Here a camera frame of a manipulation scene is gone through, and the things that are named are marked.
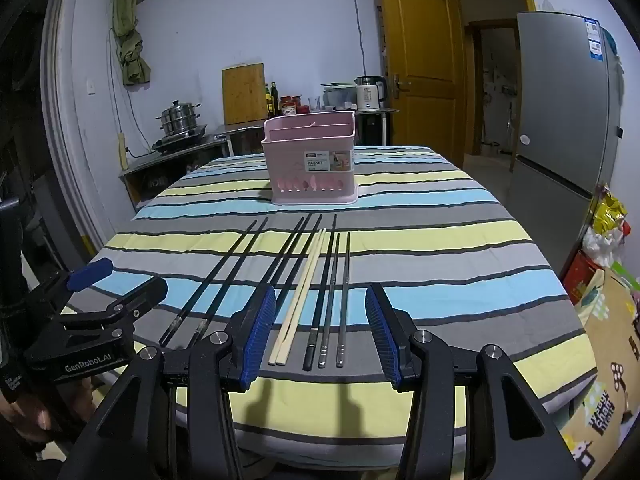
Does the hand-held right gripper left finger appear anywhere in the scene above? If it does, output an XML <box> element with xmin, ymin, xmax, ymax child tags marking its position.
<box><xmin>57</xmin><ymin>285</ymin><xmax>277</xmax><ymax>480</ymax></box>

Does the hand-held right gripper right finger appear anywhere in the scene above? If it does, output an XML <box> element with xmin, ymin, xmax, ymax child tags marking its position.
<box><xmin>365</xmin><ymin>284</ymin><xmax>583</xmax><ymax>480</ymax></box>

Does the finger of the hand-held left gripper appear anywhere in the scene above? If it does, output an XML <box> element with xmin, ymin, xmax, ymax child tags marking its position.
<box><xmin>29</xmin><ymin>258</ymin><xmax>114</xmax><ymax>312</ymax></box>
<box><xmin>59</xmin><ymin>276</ymin><xmax>169</xmax><ymax>334</ymax></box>

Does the wooden chopstick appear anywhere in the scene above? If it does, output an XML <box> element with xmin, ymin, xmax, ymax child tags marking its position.
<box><xmin>268</xmin><ymin>228</ymin><xmax>323</xmax><ymax>366</ymax></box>
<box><xmin>277</xmin><ymin>228</ymin><xmax>328</xmax><ymax>367</ymax></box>

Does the pink plastic utensil basket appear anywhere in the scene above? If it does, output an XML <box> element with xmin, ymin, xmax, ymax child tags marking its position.
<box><xmin>261</xmin><ymin>111</ymin><xmax>359</xmax><ymax>206</ymax></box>

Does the person's left hand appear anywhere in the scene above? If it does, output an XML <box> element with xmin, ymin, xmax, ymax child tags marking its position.
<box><xmin>0</xmin><ymin>394</ymin><xmax>57</xmax><ymax>444</ymax></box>

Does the striped tablecloth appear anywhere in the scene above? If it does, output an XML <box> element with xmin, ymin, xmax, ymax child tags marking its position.
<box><xmin>65</xmin><ymin>145</ymin><xmax>598</xmax><ymax>466</ymax></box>

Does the low steel stand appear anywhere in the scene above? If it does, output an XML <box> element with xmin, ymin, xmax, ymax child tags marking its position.
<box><xmin>119</xmin><ymin>137</ymin><xmax>231</xmax><ymax>211</ymax></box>

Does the black induction cooker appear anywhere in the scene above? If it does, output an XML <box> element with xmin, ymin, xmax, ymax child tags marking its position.
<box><xmin>151</xmin><ymin>125</ymin><xmax>208</xmax><ymax>153</ymax></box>

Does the stainless steel steamer pot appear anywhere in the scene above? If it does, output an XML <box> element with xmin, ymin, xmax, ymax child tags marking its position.
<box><xmin>157</xmin><ymin>100</ymin><xmax>202</xmax><ymax>137</ymax></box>

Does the stainless steel counter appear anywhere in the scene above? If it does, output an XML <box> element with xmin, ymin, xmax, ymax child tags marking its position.
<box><xmin>215</xmin><ymin>108</ymin><xmax>401</xmax><ymax>158</ymax></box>

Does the red box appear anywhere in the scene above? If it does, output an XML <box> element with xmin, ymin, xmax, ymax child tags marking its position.
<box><xmin>562</xmin><ymin>250</ymin><xmax>601</xmax><ymax>306</ymax></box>

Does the wooden cutting board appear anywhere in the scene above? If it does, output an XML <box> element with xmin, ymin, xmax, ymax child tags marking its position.
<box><xmin>221</xmin><ymin>63</ymin><xmax>269</xmax><ymax>126</ymax></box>

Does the green knotted curtain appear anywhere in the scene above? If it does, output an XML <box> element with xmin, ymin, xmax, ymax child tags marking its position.
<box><xmin>112</xmin><ymin>0</ymin><xmax>152</xmax><ymax>87</ymax></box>

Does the cartoon print floor mat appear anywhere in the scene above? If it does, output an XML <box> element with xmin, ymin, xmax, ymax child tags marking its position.
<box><xmin>560</xmin><ymin>265</ymin><xmax>640</xmax><ymax>476</ymax></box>

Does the white plastic bag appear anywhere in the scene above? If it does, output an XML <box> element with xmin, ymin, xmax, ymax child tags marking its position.
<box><xmin>582</xmin><ymin>227</ymin><xmax>623</xmax><ymax>266</ymax></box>

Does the white electric kettle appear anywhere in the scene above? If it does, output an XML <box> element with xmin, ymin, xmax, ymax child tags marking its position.
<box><xmin>355</xmin><ymin>75</ymin><xmax>387</xmax><ymax>111</ymax></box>

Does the grey rice cooker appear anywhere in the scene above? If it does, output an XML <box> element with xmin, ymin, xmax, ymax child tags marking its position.
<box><xmin>322</xmin><ymin>83</ymin><xmax>357</xmax><ymax>111</ymax></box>

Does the yellow snack bag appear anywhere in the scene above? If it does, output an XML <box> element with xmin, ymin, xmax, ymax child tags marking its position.
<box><xmin>592</xmin><ymin>185</ymin><xmax>628</xmax><ymax>236</ymax></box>

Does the grey refrigerator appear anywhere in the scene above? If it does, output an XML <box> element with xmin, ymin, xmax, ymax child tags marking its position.
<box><xmin>510</xmin><ymin>10</ymin><xmax>623</xmax><ymax>206</ymax></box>

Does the yellow wooden door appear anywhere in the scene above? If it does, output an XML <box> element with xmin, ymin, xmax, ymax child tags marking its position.
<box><xmin>375</xmin><ymin>0</ymin><xmax>463</xmax><ymax>168</ymax></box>

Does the black wall cable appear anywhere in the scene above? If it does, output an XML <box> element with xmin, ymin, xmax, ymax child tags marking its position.
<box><xmin>348</xmin><ymin>0</ymin><xmax>370</xmax><ymax>79</ymax></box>

